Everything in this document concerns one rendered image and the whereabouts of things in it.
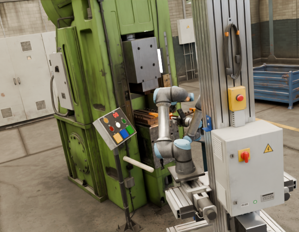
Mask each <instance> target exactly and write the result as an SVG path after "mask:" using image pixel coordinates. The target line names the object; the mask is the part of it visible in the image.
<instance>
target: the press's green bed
mask: <svg viewBox="0 0 299 232"><path fill-rule="evenodd" d="M171 166H176V159H175V160H174V161H172V162H169V163H167V164H165V165H162V166H161V167H159V168H157V169H154V171H153V172H152V173H151V172H149V171H146V170H144V169H142V171H143V177H144V184H145V190H146V196H147V201H149V202H151V203H153V204H154V205H156V206H158V207H159V208H162V207H164V206H166V205H168V204H169V203H168V201H167V200H166V193H165V191H168V189H169V188H172V187H174V184H173V178H172V176H171V174H170V172H169V171H168V169H167V167H171Z"/></svg>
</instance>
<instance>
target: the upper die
mask: <svg viewBox="0 0 299 232"><path fill-rule="evenodd" d="M158 87H159V85H158V78H155V79H153V80H149V81H145V82H141V83H129V88H130V90H131V91H138V92H145V91H148V90H152V89H155V88H158Z"/></svg>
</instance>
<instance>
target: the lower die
mask: <svg viewBox="0 0 299 232"><path fill-rule="evenodd" d="M137 110H139V111H144V112H148V113H156V112H152V111H147V110H141V109H137ZM133 113H135V114H137V115H138V118H137V115H135V117H136V121H139V122H140V121H141V122H142V123H143V122H144V123H145V124H149V125H153V124H156V123H158V116H155V115H151V114H146V113H142V112H138V111H134V110H133ZM140 115H141V116H140ZM142 116H143V119H142ZM140 118H141V120H140Z"/></svg>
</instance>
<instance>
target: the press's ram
mask: <svg viewBox="0 0 299 232"><path fill-rule="evenodd" d="M122 45H123V51H124V57H125V63H126V70H127V77H128V82H129V83H141V82H145V81H149V80H153V79H155V78H160V77H161V70H160V63H159V56H158V49H157V42H156V37H149V38H140V39H135V40H130V41H122Z"/></svg>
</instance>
